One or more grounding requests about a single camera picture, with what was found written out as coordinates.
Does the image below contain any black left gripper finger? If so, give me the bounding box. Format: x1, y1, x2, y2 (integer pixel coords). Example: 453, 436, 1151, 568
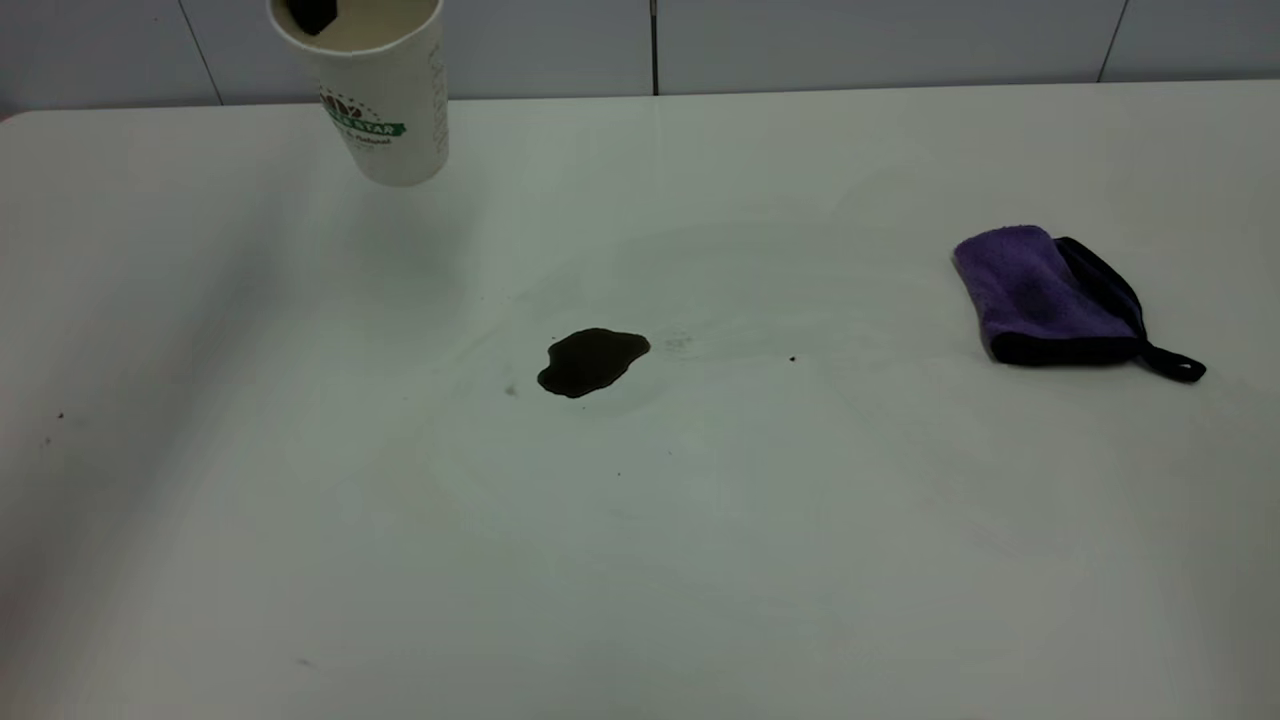
286, 0, 340, 37

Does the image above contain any white paper coffee cup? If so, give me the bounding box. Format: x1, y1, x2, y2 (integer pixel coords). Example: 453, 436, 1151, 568
267, 0, 450, 188

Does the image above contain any purple cloth with black trim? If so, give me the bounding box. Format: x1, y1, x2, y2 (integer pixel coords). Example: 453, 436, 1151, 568
951, 225, 1207, 384

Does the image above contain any dark brown coffee spill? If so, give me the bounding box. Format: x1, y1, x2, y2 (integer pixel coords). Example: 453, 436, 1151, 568
537, 328, 652, 400

